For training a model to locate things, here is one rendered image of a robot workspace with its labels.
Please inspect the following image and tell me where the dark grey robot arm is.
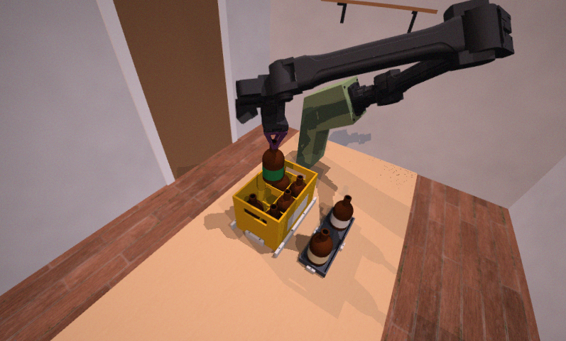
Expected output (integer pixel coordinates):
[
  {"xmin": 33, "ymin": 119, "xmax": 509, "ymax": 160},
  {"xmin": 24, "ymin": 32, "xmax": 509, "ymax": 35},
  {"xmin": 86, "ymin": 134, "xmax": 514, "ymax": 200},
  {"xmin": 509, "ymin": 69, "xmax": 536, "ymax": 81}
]
[{"xmin": 235, "ymin": 0, "xmax": 515, "ymax": 124}]

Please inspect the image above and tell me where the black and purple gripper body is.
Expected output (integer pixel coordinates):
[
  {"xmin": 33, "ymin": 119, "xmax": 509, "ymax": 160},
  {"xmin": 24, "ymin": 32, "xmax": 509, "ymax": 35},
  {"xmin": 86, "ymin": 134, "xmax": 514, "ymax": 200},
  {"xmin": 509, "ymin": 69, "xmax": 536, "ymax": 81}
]
[{"xmin": 262, "ymin": 102, "xmax": 289, "ymax": 133}]

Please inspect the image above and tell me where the yellow bottle crate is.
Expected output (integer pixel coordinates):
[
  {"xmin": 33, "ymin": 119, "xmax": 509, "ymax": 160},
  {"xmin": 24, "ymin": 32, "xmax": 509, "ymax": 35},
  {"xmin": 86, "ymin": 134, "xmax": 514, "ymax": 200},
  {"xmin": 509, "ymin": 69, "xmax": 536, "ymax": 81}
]
[{"xmin": 232, "ymin": 159, "xmax": 318, "ymax": 251}]

